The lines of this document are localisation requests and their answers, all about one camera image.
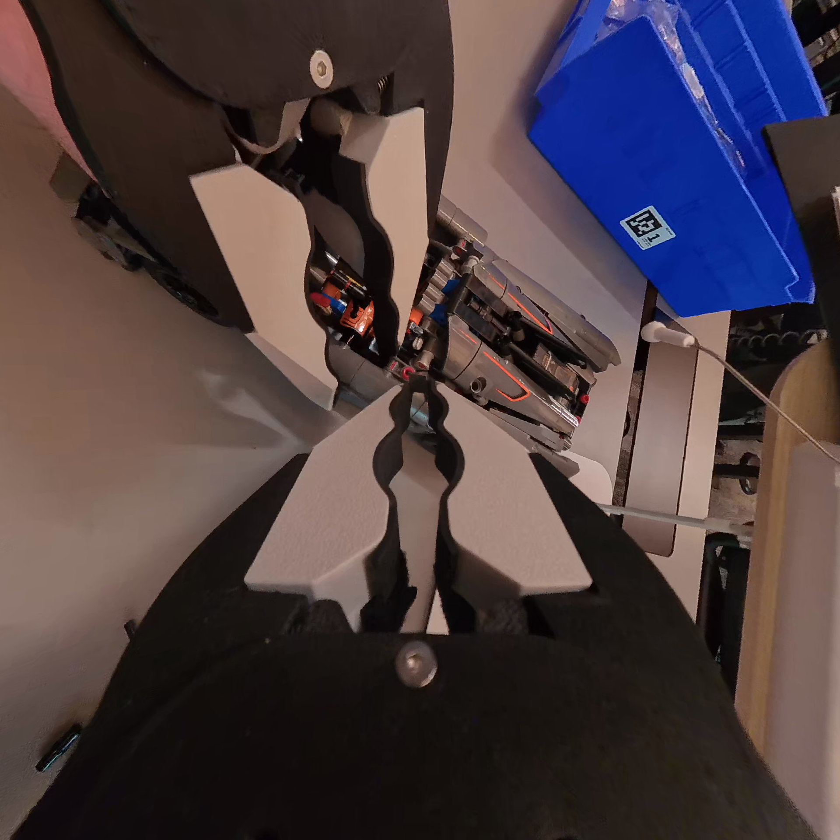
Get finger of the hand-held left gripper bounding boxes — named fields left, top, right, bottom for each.
left=298, top=108, right=431, bottom=362
left=190, top=164, right=342, bottom=412

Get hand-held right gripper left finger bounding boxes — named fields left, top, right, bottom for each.
left=244, top=386, right=403, bottom=632

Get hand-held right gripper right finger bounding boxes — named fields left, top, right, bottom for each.
left=427, top=386, right=595, bottom=632

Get grey lego car model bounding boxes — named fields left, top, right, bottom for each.
left=72, top=184, right=621, bottom=454

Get white metal desk stand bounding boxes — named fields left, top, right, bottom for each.
left=392, top=449, right=752, bottom=634

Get blue plastic storage bin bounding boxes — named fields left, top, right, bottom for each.
left=528, top=0, right=829, bottom=319

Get clear plastic bags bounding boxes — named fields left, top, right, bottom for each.
left=604, top=0, right=749, bottom=172

